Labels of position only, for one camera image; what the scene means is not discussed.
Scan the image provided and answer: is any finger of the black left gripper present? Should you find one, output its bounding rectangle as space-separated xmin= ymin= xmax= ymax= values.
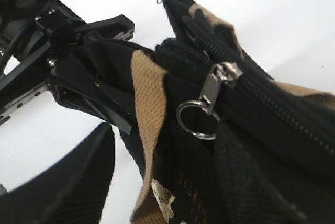
xmin=1 ymin=123 xmax=115 ymax=223

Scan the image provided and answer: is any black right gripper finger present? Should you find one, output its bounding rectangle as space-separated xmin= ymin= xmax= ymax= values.
xmin=47 ymin=53 xmax=132 ymax=134

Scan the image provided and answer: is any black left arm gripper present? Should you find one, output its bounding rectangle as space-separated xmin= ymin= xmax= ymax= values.
xmin=1 ymin=0 xmax=135 ymax=119

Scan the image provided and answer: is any silver zipper pull with ring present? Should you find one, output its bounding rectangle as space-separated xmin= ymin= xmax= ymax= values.
xmin=175 ymin=62 xmax=243 ymax=141

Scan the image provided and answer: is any black canvas tote bag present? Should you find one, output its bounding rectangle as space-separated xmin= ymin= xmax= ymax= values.
xmin=84 ymin=0 xmax=334 ymax=223

